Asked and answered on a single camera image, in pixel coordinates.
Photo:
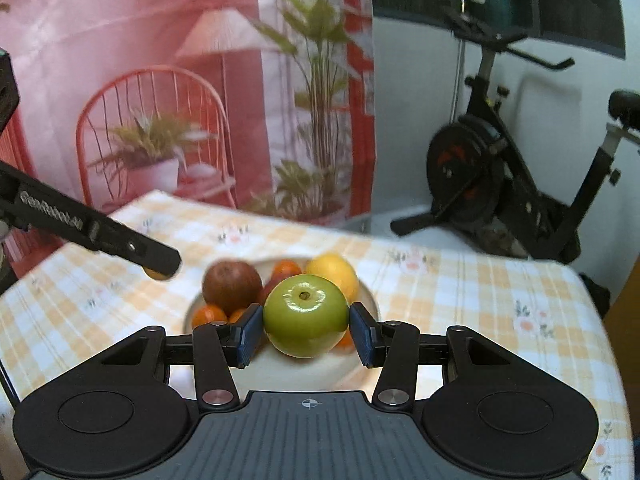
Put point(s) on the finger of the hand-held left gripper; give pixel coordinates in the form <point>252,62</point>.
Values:
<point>140,250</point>

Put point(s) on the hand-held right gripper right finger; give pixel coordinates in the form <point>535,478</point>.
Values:
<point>361,337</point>

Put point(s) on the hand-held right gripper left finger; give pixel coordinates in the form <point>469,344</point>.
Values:
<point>250,332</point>

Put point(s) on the small yellow fruit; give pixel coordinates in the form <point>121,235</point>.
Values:
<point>154,275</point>

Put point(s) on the beige round plate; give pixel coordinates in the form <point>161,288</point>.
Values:
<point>320,370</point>

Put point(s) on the green apple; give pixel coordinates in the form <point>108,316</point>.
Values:
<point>305,325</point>

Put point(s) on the yellow lemon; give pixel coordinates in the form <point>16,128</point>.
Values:
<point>335,272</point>

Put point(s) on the orange tangerine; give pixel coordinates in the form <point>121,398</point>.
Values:
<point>236,316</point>
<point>344,341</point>
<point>287,269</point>
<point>209,316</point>

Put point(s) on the dark red fruit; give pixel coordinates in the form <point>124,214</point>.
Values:
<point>269,287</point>

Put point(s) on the reddish brown round fruit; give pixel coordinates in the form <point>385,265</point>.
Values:
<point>230,285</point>

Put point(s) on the yellow checkered floral tablecloth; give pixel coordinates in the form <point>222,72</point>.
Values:
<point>475,285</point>

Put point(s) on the brown sandals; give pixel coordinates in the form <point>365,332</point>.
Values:
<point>500,242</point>

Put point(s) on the black exercise bike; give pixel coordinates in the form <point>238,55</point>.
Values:
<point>460,175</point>

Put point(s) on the printed red backdrop cloth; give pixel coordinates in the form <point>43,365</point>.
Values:
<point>150,20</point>

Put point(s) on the black bag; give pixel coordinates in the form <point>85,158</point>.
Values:
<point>595,295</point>

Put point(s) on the wooden door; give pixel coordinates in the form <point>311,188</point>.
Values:
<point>627,300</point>

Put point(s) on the thin metal pole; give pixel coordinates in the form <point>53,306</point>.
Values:
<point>457,80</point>

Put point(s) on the dark window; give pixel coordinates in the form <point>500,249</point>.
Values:
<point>550,0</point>

